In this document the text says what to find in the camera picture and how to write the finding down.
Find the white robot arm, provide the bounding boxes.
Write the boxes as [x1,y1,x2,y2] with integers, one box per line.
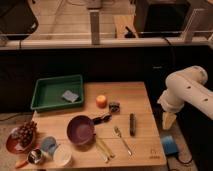
[157,66,213,130]

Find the blue cup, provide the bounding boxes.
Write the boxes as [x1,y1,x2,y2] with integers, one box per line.
[40,136,58,155]

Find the blue tape roll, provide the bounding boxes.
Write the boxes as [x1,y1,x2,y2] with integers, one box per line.
[161,135,179,156]

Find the silver fork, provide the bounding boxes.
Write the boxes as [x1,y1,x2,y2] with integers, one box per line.
[113,126,133,156]

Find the small dark toy block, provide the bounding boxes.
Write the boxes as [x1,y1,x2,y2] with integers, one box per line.
[109,102,120,113]

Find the orange fruit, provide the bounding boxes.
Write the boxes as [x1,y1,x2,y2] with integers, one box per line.
[96,95,107,108]

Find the purple frying pan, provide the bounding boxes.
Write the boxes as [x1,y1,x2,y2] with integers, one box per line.
[67,114,111,146]

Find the black box on shelf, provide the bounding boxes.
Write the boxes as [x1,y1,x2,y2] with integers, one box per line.
[133,0,190,32]

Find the grey blue sponge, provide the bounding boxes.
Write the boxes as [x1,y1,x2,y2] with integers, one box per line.
[62,90,79,102]

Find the green plastic tray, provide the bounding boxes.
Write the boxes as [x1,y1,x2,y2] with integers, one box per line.
[31,75,84,112]

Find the small metal pot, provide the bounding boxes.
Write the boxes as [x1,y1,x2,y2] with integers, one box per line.
[14,148,46,169]

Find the bunch of dark grapes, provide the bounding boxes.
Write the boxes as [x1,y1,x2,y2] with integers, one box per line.
[18,121,37,148]

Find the red plate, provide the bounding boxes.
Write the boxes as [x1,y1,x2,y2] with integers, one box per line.
[6,128,36,154]

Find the black office chair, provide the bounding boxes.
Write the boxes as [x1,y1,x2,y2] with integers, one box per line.
[0,0,39,40]

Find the yellow handled utensil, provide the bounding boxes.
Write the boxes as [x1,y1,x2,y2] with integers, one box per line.
[95,136,115,163]

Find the grey metal post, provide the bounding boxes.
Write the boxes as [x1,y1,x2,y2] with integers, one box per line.
[90,10,100,45]

